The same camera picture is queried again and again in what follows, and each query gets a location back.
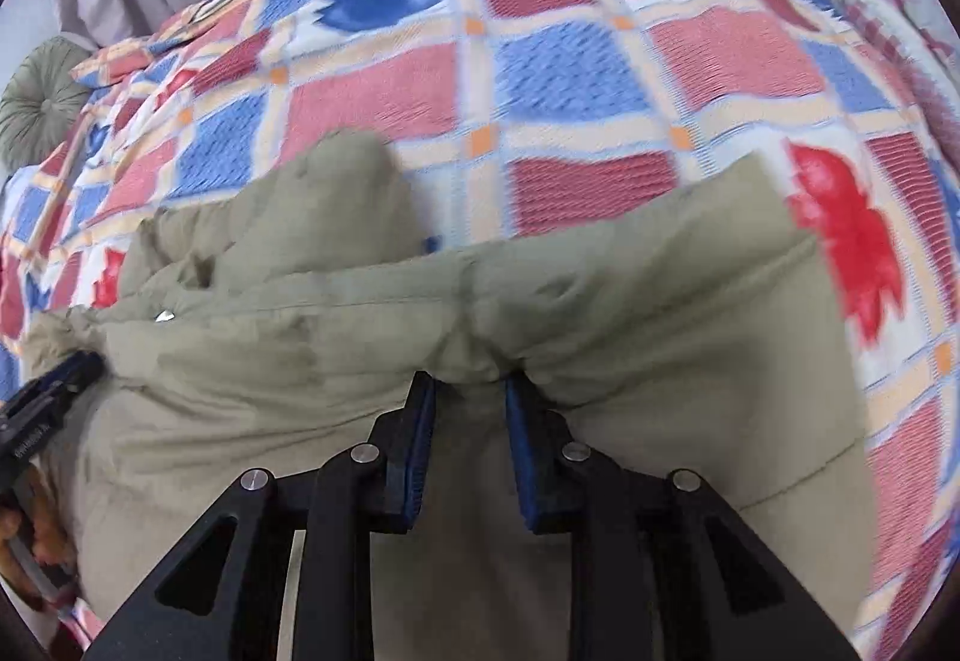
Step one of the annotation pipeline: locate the khaki puffer jacket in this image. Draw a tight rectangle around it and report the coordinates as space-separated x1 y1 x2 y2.
22 130 871 661

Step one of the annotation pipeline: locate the round green pleated cushion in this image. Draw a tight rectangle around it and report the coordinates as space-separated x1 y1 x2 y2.
0 33 102 171

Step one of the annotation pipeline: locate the leaf-print patchwork bedspread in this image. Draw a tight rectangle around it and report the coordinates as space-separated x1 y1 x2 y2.
0 0 960 661

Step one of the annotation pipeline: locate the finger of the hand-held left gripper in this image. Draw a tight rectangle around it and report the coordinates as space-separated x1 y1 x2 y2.
0 352 106 437

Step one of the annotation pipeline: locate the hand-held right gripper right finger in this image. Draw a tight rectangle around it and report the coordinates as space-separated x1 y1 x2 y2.
504 372 863 661

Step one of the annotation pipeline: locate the person's left hand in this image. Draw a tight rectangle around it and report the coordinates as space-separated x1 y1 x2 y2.
0 481 76 579

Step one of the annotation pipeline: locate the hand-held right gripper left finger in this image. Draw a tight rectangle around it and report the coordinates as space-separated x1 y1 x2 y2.
82 370 437 661

